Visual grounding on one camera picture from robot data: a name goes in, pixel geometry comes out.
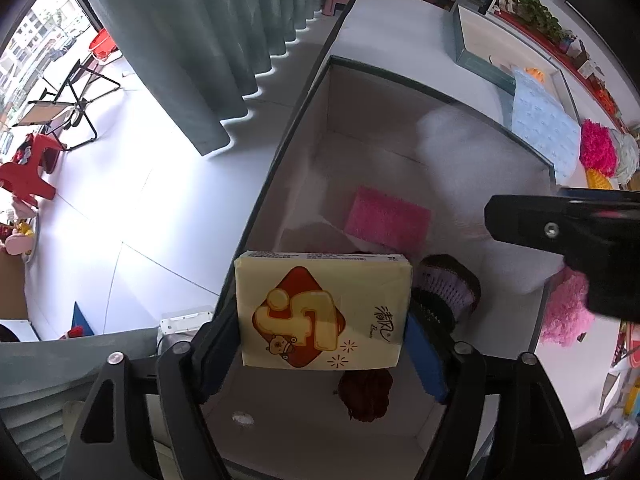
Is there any blue triangular board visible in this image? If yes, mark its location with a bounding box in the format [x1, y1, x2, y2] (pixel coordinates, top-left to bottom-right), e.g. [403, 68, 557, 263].
[72, 301, 96, 336]

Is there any purple and brown knitted holder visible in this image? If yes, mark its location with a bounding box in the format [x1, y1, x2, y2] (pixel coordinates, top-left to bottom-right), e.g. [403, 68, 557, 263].
[412, 254, 482, 333]

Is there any white power strip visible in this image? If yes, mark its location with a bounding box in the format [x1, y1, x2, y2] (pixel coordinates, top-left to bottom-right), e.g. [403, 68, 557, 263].
[157, 305, 216, 356]

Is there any black folding chair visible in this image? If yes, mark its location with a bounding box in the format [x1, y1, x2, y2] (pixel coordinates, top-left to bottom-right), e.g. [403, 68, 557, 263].
[12, 57, 123, 151]

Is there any red plastic basin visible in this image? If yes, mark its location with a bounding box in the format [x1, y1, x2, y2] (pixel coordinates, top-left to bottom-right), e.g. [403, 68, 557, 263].
[89, 28, 121, 61]

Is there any pink sponge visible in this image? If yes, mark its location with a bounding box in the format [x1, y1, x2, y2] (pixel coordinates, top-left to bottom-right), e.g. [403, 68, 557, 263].
[345, 186, 433, 255]

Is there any heap of plush toys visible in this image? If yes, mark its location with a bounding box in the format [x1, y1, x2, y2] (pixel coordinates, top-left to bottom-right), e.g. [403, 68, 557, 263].
[0, 200, 38, 261]

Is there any green pleated curtain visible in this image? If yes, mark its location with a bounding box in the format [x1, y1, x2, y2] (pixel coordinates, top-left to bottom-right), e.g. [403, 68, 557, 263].
[0, 327, 166, 480]
[72, 0, 331, 157]

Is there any yellow foam net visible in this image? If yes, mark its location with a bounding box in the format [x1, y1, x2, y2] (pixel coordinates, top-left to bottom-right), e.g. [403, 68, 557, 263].
[586, 167, 616, 191]

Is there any red plastic toy chair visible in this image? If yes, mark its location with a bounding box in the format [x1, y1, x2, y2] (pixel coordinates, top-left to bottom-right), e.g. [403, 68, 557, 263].
[0, 132, 68, 206]

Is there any pile of colourful snack packets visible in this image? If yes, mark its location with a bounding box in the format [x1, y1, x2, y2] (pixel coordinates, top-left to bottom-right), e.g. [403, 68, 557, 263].
[600, 320, 640, 466]

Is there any brown cardboard box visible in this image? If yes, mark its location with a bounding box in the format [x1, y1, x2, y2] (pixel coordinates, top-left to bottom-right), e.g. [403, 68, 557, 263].
[0, 252, 28, 320]

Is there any grey storage box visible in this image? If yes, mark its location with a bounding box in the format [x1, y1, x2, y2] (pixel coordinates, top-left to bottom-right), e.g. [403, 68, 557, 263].
[197, 55, 558, 480]

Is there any green potted plant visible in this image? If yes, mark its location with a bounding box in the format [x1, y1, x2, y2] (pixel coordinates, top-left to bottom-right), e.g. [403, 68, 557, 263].
[500, 0, 576, 43]

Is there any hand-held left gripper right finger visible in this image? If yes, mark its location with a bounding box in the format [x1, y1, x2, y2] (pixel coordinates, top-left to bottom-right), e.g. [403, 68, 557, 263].
[404, 305, 587, 480]

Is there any black wall screen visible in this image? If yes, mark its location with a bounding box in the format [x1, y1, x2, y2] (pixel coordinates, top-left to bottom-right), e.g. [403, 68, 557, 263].
[565, 0, 640, 61]

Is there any shallow teal box lid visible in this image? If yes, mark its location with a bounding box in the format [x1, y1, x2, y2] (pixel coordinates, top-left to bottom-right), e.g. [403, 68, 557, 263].
[452, 4, 583, 126]

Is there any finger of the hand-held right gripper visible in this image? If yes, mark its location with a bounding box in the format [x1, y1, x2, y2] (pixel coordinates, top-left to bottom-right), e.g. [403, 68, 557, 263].
[556, 186, 640, 206]
[484, 194, 601, 261]

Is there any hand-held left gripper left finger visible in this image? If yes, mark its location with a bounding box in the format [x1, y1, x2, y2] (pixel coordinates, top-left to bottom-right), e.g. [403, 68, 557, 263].
[62, 304, 243, 480]

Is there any pale green bath puff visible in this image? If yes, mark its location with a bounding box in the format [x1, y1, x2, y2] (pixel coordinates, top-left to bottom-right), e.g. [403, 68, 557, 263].
[607, 129, 640, 186]

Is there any yellow tissue packet red diamond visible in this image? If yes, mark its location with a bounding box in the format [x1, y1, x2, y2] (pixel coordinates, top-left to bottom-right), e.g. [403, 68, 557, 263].
[234, 249, 413, 372]

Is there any dark red knitted piece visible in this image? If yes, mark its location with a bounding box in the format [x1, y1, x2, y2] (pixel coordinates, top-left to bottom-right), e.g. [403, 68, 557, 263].
[334, 369, 393, 423]

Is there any pink fluffy cloth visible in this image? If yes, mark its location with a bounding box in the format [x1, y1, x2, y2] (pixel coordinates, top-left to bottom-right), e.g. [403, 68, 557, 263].
[539, 266, 596, 347]

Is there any white wrap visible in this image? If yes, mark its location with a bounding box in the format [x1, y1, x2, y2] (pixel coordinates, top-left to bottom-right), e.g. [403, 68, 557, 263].
[412, 102, 556, 297]

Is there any magenta fluffy yarn ball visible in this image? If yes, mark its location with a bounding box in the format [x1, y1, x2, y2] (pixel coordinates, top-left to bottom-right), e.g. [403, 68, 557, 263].
[579, 119, 618, 178]

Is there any red wall shelf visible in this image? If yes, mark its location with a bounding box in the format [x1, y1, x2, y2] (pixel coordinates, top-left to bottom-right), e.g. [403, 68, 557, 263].
[495, 10, 640, 136]

